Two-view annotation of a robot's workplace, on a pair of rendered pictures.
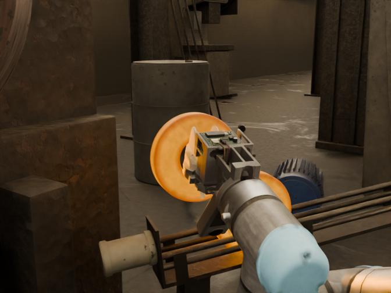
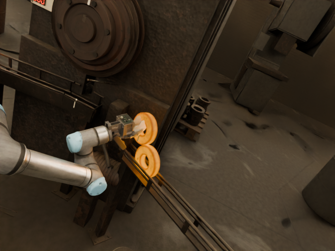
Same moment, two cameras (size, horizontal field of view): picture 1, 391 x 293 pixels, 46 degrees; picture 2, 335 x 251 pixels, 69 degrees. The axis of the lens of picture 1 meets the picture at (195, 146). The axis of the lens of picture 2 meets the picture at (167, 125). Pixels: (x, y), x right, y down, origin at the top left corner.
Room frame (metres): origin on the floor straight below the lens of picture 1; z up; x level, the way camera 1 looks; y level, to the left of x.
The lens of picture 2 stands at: (0.33, -0.91, 1.40)
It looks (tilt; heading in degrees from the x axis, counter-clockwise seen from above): 27 degrees down; 59
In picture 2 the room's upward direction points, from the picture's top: 25 degrees clockwise
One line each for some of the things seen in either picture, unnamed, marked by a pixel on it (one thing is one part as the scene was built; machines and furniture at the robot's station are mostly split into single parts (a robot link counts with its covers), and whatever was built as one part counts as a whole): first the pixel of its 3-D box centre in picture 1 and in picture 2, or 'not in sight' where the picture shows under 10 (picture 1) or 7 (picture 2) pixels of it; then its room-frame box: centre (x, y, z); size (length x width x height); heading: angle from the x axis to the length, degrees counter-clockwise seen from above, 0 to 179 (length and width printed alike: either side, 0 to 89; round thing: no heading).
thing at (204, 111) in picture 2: not in sight; (169, 96); (1.82, 1.86, 0.22); 1.20 x 0.81 x 0.44; 142
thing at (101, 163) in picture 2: not in sight; (97, 193); (0.69, 0.09, 0.27); 0.22 x 0.13 x 0.53; 144
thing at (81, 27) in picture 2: not in sight; (85, 28); (0.44, 0.31, 1.11); 0.28 x 0.06 x 0.28; 144
